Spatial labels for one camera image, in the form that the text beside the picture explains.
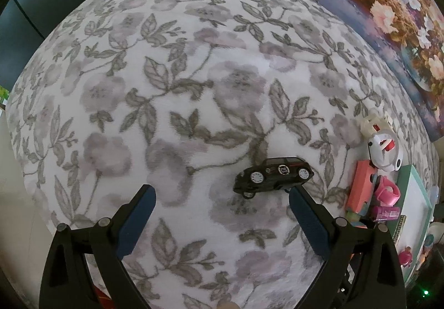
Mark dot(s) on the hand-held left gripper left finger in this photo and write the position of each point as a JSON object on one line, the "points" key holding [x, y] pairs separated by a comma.
{"points": [[137, 222]]}

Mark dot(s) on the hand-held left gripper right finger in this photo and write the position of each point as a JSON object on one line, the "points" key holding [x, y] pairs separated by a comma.
{"points": [[310, 222]]}

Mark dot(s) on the black toy car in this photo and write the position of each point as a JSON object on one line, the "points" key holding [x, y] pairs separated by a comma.
{"points": [[274, 175]]}

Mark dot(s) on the salmon and blue toy knife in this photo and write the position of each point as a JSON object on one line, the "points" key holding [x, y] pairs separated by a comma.
{"points": [[360, 187]]}

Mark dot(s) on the pink smart watch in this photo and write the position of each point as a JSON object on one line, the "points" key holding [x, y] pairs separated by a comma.
{"points": [[383, 191]]}

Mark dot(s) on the teal-rimmed white box tray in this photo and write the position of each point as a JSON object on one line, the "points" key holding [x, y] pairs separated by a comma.
{"points": [[414, 205]]}

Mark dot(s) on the small magenta toy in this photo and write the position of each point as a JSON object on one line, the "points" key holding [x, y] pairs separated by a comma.
{"points": [[385, 213]]}

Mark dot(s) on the pink puppy toy figure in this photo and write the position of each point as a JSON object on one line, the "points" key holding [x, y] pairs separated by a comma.
{"points": [[406, 256]]}

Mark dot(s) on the white plastic toy piece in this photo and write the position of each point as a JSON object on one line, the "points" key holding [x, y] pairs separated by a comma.
{"points": [[373, 123]]}

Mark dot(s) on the floral painting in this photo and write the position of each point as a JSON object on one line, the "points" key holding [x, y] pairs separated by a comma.
{"points": [[392, 17]]}

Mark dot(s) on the dark blue cabinet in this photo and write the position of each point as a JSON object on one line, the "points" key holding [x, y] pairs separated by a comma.
{"points": [[24, 7]]}

